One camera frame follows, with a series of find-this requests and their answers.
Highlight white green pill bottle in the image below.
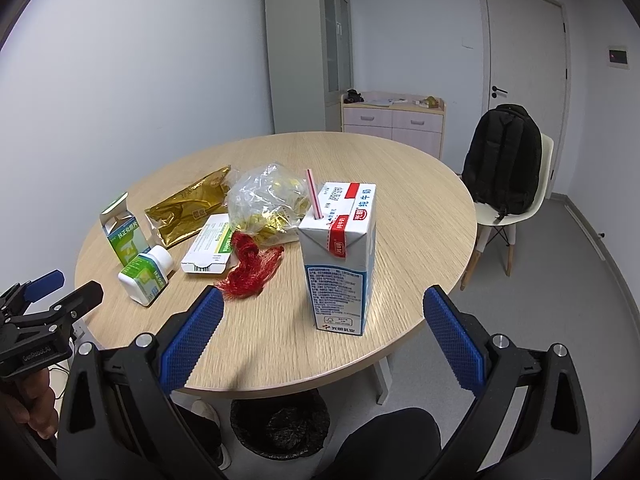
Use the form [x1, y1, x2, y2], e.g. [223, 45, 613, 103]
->
[117, 245, 175, 307]

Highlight gold foil bag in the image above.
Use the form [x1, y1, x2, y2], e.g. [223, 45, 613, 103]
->
[144, 166, 232, 248]

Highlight white green medicine box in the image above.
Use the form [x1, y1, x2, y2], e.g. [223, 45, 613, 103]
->
[180, 214, 232, 275]

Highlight red mesh net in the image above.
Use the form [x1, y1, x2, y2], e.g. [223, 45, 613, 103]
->
[216, 231, 284, 299]

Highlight clear plastic bag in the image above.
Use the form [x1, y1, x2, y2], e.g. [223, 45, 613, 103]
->
[226, 162, 311, 247]

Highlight red striped straw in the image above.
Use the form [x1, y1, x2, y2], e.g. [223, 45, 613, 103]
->
[305, 168, 323, 220]

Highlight white milk carton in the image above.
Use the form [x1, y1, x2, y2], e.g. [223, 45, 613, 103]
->
[298, 182, 376, 336]

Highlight black trash bin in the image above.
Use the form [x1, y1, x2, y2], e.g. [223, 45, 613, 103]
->
[230, 389, 331, 460]

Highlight person's left hand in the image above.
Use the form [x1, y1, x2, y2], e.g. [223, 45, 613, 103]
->
[1, 368, 58, 440]

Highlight white chair wooden legs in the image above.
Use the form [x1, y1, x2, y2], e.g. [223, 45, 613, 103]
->
[460, 133, 554, 290]

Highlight round wooden table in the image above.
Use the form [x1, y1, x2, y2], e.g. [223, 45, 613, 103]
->
[74, 130, 478, 406]

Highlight black backpack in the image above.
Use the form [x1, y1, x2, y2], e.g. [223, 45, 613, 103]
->
[462, 104, 542, 221]

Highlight tall grey cabinet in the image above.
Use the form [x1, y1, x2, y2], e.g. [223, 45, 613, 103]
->
[265, 0, 354, 133]

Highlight white door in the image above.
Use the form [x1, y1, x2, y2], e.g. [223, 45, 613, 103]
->
[480, 0, 572, 196]

